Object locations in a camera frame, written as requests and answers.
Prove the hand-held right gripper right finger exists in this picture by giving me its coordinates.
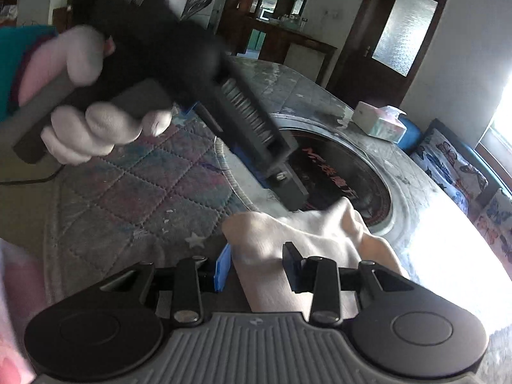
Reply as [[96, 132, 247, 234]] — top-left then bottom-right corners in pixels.
[[282, 242, 414, 325]]

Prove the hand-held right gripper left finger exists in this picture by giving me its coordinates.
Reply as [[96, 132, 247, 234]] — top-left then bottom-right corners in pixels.
[[100, 243, 233, 325]]

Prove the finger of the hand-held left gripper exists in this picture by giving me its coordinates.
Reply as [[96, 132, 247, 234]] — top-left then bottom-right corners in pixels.
[[265, 147, 309, 213], [235, 143, 274, 189]]

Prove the beige shirt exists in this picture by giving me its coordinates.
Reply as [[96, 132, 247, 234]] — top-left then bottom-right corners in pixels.
[[221, 197, 409, 316]]

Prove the person's left forearm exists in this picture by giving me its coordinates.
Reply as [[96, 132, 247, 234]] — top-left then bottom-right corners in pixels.
[[0, 24, 72, 123]]

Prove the person's left hand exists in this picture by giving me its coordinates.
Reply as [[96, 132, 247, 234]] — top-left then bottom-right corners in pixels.
[[40, 24, 173, 165]]

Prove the round black hot plate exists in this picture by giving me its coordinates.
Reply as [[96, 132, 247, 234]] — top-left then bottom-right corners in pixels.
[[215, 113, 395, 237]]

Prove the pale green box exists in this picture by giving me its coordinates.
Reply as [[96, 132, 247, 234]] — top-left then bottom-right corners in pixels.
[[247, 29, 267, 51]]

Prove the quilted patchwork mat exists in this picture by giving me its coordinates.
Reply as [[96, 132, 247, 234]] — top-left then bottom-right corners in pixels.
[[44, 104, 251, 308]]

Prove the tissue box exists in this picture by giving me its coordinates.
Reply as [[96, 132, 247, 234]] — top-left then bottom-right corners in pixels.
[[351, 101, 407, 143]]

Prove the dark wooden cabinet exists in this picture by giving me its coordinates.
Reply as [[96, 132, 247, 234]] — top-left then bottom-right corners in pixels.
[[216, 0, 339, 86]]

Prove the butterfly printed sofa cover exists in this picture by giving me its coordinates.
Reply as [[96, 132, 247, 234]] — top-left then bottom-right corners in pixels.
[[410, 127, 512, 273]]

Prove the dark wooden glass-pane door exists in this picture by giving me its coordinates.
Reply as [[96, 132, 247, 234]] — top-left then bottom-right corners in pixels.
[[324, 0, 454, 110]]

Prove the person's pink clothing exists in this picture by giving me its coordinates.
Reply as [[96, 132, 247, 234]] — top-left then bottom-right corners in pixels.
[[0, 238, 38, 384]]

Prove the window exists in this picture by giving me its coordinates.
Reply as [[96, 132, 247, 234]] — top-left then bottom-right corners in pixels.
[[476, 82, 512, 164]]

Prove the black cable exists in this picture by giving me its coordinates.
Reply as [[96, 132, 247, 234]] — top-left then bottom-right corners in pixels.
[[0, 163, 67, 187]]

